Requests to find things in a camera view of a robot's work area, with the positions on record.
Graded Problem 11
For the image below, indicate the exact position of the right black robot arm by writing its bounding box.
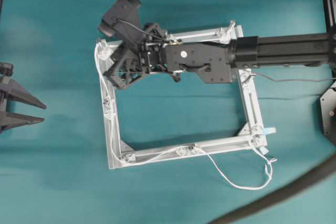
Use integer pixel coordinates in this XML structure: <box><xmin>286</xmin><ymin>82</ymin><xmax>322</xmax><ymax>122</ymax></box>
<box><xmin>103</xmin><ymin>26</ymin><xmax>335</xmax><ymax>90</ymax></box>

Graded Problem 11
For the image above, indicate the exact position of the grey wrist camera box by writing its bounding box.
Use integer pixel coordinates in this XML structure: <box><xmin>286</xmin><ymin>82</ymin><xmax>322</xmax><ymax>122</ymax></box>
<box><xmin>98</xmin><ymin>0</ymin><xmax>143</xmax><ymax>47</ymax></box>

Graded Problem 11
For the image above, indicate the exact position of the white cable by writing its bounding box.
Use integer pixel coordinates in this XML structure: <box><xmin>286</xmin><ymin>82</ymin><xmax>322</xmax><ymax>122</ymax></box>
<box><xmin>94</xmin><ymin>41</ymin><xmax>278</xmax><ymax>190</ymax></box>

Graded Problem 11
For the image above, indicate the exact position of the thick black corrugated hose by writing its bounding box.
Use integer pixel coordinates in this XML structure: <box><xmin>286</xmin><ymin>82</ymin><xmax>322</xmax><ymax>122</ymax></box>
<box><xmin>212</xmin><ymin>153</ymin><xmax>336</xmax><ymax>224</ymax></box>

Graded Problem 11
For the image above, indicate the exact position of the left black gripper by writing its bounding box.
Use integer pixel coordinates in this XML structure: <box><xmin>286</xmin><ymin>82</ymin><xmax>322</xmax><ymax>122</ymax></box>
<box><xmin>1</xmin><ymin>62</ymin><xmax>47</xmax><ymax>133</ymax></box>

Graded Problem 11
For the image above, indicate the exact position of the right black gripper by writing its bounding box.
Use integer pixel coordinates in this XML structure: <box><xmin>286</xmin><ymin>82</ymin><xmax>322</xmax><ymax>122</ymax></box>
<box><xmin>103</xmin><ymin>22</ymin><xmax>173</xmax><ymax>90</ymax></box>

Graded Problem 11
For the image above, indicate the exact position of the square aluminium extrusion frame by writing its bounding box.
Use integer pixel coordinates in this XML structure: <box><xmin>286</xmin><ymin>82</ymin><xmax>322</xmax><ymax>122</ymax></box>
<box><xmin>94</xmin><ymin>20</ymin><xmax>277</xmax><ymax>169</ymax></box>

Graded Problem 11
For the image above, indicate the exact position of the thin grey camera cable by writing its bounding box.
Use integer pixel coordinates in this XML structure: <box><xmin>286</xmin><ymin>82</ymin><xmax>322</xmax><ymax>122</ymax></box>
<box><xmin>251</xmin><ymin>71</ymin><xmax>336</xmax><ymax>82</ymax></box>

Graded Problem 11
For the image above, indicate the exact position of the black vertical extrusion post right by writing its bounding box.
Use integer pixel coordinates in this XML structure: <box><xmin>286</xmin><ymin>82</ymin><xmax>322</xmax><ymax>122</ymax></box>
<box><xmin>323</xmin><ymin>0</ymin><xmax>335</xmax><ymax>32</ymax></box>

